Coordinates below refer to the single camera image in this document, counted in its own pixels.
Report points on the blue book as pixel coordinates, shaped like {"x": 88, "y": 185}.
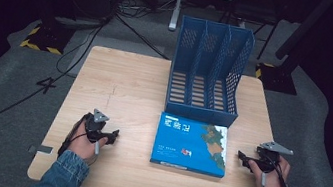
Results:
{"x": 188, "y": 144}

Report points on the black yellow striped stand base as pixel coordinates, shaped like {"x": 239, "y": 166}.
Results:
{"x": 275, "y": 77}
{"x": 46, "y": 39}

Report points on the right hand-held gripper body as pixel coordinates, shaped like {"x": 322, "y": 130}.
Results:
{"x": 270, "y": 155}

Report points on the person's left hand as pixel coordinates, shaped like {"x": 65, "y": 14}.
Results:
{"x": 86, "y": 146}

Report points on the grey tape piece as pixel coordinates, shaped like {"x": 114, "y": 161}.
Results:
{"x": 41, "y": 149}

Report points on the blue plastic file rack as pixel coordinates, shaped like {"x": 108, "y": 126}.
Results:
{"x": 206, "y": 73}

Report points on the person's right hand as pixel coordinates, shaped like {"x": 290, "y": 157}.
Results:
{"x": 269, "y": 185}

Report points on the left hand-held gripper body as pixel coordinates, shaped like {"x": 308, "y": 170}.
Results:
{"x": 94, "y": 124}

